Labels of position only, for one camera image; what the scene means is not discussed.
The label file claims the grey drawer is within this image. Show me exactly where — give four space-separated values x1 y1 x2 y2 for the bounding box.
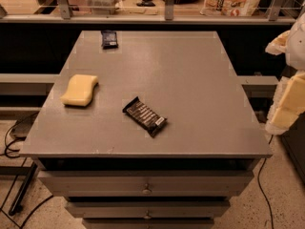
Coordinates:
83 219 214 229
66 201 230 219
38 171 254 197

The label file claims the grey drawer cabinet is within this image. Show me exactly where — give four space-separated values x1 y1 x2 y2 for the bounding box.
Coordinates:
21 31 271 229

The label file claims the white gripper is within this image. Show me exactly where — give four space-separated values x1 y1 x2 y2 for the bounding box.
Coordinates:
265 13 305 135

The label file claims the black cables left floor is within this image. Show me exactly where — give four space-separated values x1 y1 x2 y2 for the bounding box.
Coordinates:
0 112 55 229

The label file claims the black metal stand leg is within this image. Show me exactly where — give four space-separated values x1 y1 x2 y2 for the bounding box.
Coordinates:
9 162 37 216

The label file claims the black rxbar chocolate bar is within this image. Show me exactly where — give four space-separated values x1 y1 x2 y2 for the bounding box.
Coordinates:
122 96 167 137

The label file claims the black cable right floor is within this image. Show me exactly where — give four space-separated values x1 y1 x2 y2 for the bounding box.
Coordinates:
256 135 275 229

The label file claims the dark blue snack packet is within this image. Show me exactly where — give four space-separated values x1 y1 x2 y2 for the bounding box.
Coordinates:
101 31 118 49

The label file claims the middle grey drawer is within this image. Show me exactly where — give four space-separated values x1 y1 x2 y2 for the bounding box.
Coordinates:
66 201 230 219

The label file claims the metal shelf rail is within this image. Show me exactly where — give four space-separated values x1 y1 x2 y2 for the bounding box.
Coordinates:
0 0 305 25

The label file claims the top grey drawer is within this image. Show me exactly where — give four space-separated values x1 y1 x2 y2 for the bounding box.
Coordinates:
38 171 254 197

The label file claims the bottom grey drawer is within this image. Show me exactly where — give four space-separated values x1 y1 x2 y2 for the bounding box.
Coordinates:
83 219 214 229

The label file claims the yellow sponge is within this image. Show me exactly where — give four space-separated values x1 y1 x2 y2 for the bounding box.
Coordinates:
60 74 98 107

